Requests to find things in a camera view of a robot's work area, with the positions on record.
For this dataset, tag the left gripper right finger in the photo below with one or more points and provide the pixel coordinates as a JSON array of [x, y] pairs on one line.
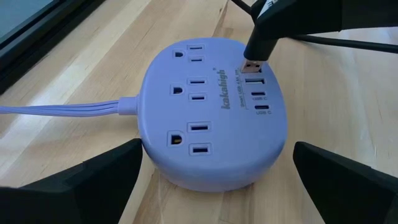
[[351, 193]]

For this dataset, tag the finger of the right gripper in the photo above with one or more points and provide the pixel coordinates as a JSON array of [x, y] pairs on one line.
[[311, 18]]

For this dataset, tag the black aluminium table frame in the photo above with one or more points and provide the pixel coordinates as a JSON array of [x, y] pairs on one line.
[[46, 34]]

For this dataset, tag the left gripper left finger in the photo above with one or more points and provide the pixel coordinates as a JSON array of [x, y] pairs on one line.
[[62, 202]]

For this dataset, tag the purple round power strip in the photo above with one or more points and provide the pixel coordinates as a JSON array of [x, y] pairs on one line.
[[217, 140]]

